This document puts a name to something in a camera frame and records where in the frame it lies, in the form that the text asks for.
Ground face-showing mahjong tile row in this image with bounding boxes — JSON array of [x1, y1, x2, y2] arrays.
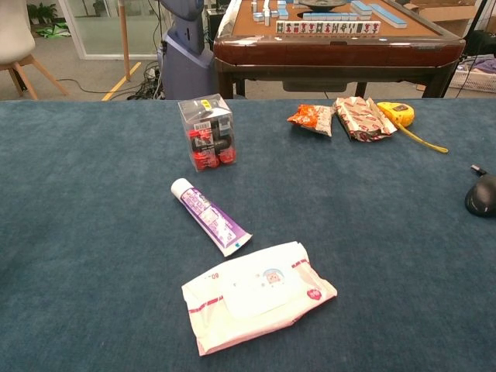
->
[[275, 20, 381, 35]]

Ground white plastic basket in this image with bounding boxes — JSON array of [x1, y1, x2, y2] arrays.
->
[[449, 64, 496, 93]]

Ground white and purple toothpaste tube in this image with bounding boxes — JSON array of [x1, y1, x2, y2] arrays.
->
[[170, 177, 253, 258]]

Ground white pink wet wipes pack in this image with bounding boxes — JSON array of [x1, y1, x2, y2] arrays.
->
[[181, 240, 338, 357]]

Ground purple cloth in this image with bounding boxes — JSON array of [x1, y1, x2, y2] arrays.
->
[[470, 57, 496, 74]]

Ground cardboard box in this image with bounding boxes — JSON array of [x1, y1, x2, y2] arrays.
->
[[410, 0, 481, 38]]

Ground orange snack packet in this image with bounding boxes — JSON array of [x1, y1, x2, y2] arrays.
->
[[287, 104, 336, 137]]

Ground tangled floor cables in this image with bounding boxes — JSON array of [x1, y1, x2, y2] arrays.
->
[[127, 61, 166, 101]]

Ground black computer mouse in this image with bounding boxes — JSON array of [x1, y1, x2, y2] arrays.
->
[[464, 178, 496, 219]]

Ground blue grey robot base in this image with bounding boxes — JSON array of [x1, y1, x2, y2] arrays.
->
[[157, 0, 216, 101]]

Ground long blue mahjong tile wall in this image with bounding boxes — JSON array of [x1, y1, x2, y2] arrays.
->
[[370, 3, 408, 29]]

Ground black tripod stand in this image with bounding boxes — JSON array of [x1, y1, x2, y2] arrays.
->
[[439, 0, 490, 98]]

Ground yellow tape measure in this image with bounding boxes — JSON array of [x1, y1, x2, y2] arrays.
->
[[377, 101, 450, 154]]

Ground brown mahjong table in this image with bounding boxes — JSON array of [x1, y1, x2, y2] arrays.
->
[[212, 0, 467, 100]]

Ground short blue mahjong tile row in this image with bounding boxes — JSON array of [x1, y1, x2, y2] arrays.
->
[[302, 12, 360, 22]]

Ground clear box red black contents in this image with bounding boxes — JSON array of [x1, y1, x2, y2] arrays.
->
[[177, 93, 238, 174]]

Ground stacked blue mahjong tile block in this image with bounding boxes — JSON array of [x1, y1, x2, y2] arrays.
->
[[350, 0, 374, 16]]

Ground green potted plant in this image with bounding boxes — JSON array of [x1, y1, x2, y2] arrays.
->
[[26, 2, 58, 24]]

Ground wooden pole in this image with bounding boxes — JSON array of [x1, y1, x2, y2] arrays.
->
[[118, 0, 132, 82]]

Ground white chair wooden legs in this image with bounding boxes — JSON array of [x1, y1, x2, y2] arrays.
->
[[0, 0, 70, 101]]

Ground red white snack packet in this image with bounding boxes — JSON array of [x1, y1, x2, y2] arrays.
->
[[333, 96, 398, 143]]

